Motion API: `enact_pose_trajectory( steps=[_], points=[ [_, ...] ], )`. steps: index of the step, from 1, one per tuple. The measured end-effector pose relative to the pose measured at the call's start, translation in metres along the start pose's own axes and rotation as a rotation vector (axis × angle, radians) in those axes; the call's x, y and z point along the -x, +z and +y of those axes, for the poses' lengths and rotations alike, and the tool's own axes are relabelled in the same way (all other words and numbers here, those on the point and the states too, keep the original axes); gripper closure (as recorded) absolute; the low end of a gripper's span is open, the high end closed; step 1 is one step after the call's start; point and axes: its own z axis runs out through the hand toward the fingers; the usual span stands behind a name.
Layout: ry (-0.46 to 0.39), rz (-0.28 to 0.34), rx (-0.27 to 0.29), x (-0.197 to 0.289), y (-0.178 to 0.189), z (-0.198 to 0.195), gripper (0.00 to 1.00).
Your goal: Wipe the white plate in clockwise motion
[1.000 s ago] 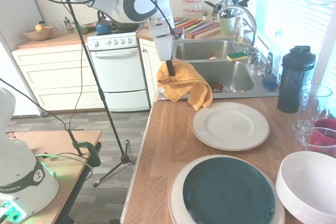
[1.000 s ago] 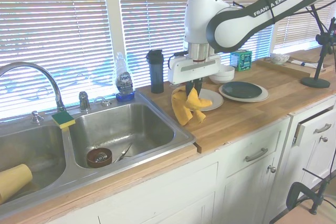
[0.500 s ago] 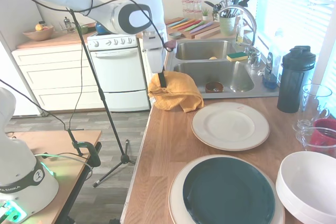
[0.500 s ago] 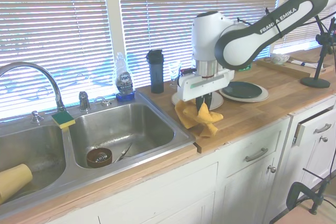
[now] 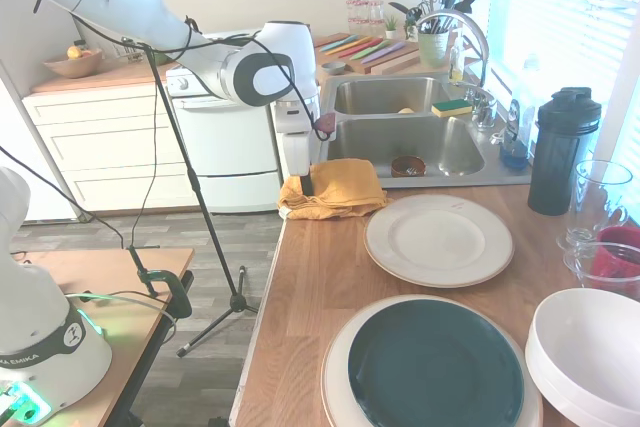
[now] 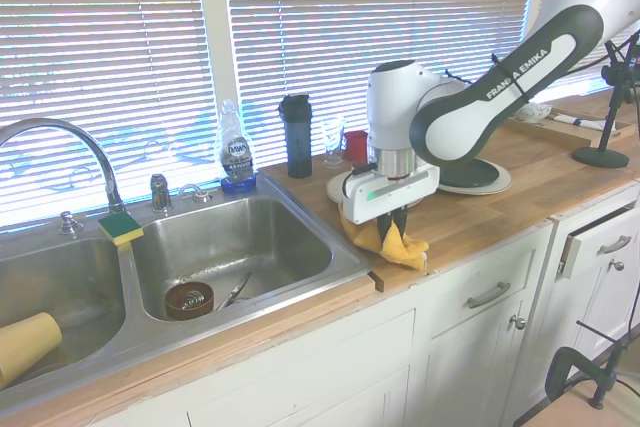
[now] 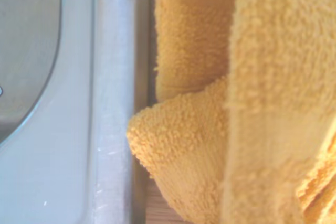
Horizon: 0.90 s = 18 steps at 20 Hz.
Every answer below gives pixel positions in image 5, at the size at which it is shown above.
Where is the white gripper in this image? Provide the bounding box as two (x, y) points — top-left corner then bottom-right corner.
(272, 96), (321, 197)

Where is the yellow cloth towel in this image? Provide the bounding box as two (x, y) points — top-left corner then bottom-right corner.
(277, 158), (390, 222)

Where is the white plate with tan rim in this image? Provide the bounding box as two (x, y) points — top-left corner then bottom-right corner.
(363, 192), (515, 288)

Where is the dark green plate stack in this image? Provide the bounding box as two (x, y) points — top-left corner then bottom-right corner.
(320, 293), (545, 427)

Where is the brown bowl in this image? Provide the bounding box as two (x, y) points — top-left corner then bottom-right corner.
(390, 155), (427, 179)

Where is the black tripod stand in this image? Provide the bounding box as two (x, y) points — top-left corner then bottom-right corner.
(122, 36), (261, 358)

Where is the stainless steel double sink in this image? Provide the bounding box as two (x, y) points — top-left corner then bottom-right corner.
(317, 72), (534, 192)

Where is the orange knife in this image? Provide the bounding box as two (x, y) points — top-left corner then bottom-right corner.
(325, 36), (371, 55)

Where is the teal knife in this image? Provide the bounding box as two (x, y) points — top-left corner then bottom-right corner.
(319, 35), (359, 53)

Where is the pink knife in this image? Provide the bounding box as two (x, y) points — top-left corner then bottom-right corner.
(344, 39), (389, 60)

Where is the green knife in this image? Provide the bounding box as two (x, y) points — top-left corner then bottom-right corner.
(351, 40), (396, 62)

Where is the purple knife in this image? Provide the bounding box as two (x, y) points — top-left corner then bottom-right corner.
(360, 41), (407, 66)

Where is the wooden cutting board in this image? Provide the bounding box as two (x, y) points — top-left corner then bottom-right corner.
(312, 32), (421, 76)

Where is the yellow green sponge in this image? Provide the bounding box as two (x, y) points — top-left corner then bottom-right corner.
(431, 99), (474, 120)

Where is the dark green c-clamp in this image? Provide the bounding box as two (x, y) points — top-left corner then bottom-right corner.
(125, 244), (194, 321)

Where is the pale green utensil holder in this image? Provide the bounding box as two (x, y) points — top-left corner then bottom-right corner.
(417, 30), (450, 68)

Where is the yellow liquid soap bottle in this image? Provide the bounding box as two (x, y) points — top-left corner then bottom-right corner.
(448, 31), (466, 84)

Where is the leafy green houseplant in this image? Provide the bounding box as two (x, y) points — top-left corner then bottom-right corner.
(388, 0), (425, 42)

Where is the white drawer cabinet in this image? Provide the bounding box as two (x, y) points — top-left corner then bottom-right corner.
(22, 79), (174, 213)

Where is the clear dish soap bottle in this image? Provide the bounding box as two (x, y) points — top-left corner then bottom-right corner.
(499, 54), (544, 169)

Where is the chrome gooseneck faucet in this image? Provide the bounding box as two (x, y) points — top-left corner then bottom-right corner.
(416, 10), (491, 91)

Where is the black shaker bottle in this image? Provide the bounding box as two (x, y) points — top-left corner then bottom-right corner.
(527, 86), (603, 217)

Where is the wooden fruit bowl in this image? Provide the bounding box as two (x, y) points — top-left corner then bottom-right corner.
(43, 48), (104, 80)

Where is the tall clear glass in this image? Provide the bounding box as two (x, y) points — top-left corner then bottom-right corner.
(555, 160), (635, 251)

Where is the white bowl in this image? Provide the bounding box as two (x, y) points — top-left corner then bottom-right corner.
(529, 287), (640, 411)
(523, 331), (640, 427)

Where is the red mug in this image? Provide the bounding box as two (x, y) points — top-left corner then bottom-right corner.
(589, 225), (640, 282)

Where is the wide white window blind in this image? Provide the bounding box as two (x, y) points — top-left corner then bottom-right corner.
(610, 114), (640, 186)

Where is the wrist camera with red mount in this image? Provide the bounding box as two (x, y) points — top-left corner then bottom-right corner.
(312, 113), (337, 142)

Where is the green white cable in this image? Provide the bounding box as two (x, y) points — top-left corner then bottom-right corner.
(64, 291), (179, 331)

